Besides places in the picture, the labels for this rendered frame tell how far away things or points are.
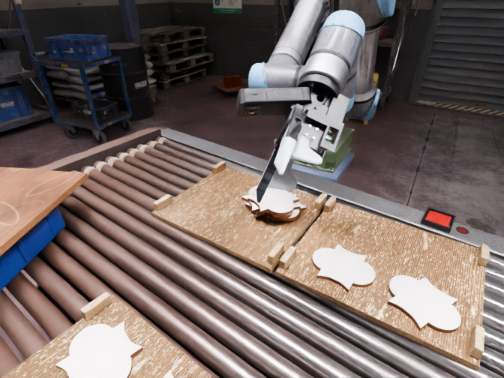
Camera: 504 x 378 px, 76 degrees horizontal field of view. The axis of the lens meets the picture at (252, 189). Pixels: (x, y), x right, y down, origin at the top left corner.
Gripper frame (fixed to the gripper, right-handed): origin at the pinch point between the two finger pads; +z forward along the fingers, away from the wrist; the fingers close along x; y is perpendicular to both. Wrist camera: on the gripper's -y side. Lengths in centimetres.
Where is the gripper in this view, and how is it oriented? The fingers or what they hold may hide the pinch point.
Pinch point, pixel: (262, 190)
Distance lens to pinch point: 47.2
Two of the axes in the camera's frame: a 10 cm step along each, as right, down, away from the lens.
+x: -1.6, 2.7, 9.5
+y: 9.1, 4.1, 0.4
